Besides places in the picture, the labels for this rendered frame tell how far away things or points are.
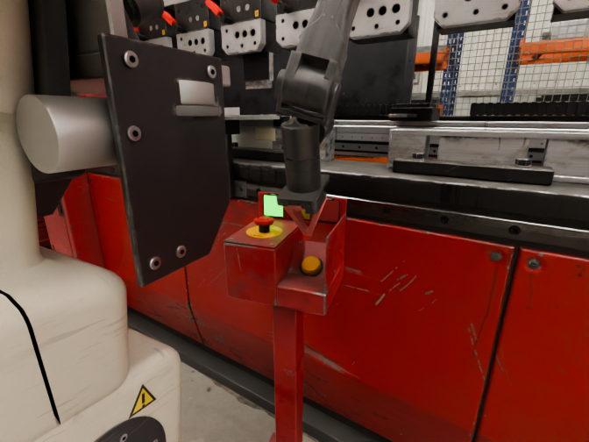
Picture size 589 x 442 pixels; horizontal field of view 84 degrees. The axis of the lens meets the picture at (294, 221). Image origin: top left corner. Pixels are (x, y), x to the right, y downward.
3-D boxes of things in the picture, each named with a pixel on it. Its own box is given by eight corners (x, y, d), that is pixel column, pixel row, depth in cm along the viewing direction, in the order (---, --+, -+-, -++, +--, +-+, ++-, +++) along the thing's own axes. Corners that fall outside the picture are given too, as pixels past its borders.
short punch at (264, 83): (244, 89, 103) (242, 54, 100) (248, 89, 104) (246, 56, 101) (269, 87, 98) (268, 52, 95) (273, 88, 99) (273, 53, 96)
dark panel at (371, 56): (204, 134, 188) (197, 48, 174) (207, 133, 189) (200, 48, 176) (406, 142, 130) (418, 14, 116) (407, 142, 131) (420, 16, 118)
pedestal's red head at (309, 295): (226, 297, 65) (220, 209, 59) (261, 264, 79) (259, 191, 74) (325, 317, 58) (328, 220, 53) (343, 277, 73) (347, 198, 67)
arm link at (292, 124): (273, 121, 48) (311, 121, 46) (290, 110, 53) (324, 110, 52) (279, 166, 52) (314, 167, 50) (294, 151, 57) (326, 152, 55)
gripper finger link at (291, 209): (331, 223, 63) (330, 178, 58) (322, 245, 57) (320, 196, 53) (298, 220, 65) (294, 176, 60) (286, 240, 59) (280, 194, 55)
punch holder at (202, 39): (178, 60, 110) (173, 3, 105) (198, 63, 117) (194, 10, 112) (210, 56, 102) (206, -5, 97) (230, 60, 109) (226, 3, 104)
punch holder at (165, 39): (142, 65, 120) (135, 13, 115) (162, 67, 127) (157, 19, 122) (168, 61, 112) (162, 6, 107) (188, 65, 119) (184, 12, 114)
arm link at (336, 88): (276, 69, 45) (336, 86, 44) (303, 59, 54) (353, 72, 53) (266, 150, 52) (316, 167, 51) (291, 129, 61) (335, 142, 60)
